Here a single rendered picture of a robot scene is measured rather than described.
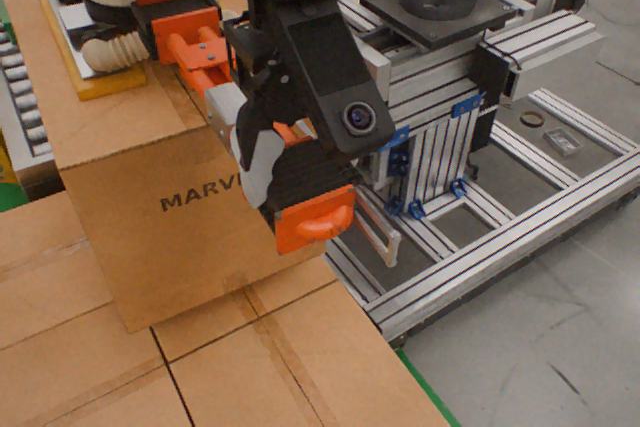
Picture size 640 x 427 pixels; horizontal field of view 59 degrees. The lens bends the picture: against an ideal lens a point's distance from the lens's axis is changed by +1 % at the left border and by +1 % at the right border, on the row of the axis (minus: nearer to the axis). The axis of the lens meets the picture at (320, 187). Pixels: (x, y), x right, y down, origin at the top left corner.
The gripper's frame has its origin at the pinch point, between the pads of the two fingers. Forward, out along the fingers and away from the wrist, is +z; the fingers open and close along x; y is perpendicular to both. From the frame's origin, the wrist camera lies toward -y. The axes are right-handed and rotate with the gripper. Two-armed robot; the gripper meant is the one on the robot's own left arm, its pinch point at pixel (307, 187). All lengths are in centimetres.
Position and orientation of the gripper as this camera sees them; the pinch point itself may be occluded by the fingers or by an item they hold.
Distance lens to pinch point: 50.2
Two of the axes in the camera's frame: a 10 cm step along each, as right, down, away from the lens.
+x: -8.8, 3.4, -3.3
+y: -4.7, -6.3, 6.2
